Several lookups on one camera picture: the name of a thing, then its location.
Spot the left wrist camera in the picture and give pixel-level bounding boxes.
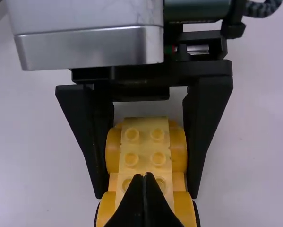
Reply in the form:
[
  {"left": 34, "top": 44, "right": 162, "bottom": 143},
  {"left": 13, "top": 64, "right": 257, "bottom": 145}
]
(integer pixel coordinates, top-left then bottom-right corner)
[{"left": 6, "top": 0, "right": 166, "bottom": 71}]

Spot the black cable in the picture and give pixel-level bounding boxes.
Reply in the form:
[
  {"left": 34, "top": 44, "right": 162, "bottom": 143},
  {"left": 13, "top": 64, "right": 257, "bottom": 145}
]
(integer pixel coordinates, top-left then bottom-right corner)
[{"left": 240, "top": 0, "right": 283, "bottom": 19}]

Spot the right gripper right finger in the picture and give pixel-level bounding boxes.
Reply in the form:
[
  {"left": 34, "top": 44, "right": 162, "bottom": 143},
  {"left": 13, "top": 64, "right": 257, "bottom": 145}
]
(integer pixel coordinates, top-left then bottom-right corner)
[{"left": 144, "top": 172, "right": 188, "bottom": 227}]

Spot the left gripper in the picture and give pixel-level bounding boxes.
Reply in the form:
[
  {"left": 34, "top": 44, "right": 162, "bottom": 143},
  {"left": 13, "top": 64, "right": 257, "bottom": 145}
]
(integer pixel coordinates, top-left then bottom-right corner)
[{"left": 71, "top": 0, "right": 238, "bottom": 199}]

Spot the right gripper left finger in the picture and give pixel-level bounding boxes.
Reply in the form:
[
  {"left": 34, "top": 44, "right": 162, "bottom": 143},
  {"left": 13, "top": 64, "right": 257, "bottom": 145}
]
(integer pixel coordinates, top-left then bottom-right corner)
[{"left": 105, "top": 174, "right": 146, "bottom": 227}]

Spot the yellow toy car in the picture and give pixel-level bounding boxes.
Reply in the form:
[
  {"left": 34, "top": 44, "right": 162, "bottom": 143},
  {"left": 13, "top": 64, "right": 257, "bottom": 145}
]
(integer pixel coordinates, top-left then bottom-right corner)
[{"left": 94, "top": 116, "right": 200, "bottom": 227}]

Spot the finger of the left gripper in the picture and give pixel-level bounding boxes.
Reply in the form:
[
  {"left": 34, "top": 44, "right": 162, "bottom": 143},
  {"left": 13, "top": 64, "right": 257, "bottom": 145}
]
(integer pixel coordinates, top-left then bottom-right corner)
[{"left": 55, "top": 84, "right": 115, "bottom": 199}]

